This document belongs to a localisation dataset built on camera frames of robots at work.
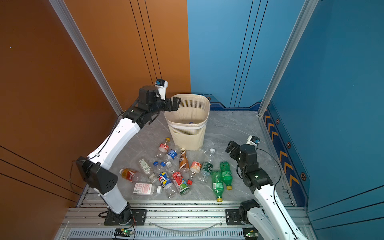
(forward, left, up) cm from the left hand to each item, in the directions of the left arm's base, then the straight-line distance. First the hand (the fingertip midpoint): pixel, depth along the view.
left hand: (173, 96), depth 77 cm
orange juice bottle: (-30, +23, -31) cm, 49 cm away
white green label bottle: (-26, +16, -33) cm, 45 cm away
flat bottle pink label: (-36, +14, -34) cm, 52 cm away
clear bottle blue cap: (-25, +3, -34) cm, 43 cm away
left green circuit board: (-55, +22, -38) cm, 70 cm away
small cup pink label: (-24, -12, -31) cm, 41 cm away
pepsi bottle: (-34, +4, -32) cm, 46 cm away
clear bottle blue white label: (-16, +3, -33) cm, 37 cm away
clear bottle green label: (-25, -18, -32) cm, 44 cm away
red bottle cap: (-32, -9, -34) cm, 47 cm away
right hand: (-19, -32, -17) cm, 41 cm away
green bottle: (-28, -29, -32) cm, 51 cm away
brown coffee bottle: (-23, -5, -31) cm, 39 cm away
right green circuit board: (-54, -39, -39) cm, 77 cm away
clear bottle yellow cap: (-12, +9, -33) cm, 37 cm away
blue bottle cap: (-21, +12, -34) cm, 42 cm away
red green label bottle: (-34, -4, -31) cm, 46 cm away
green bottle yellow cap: (-34, -24, -32) cm, 52 cm away
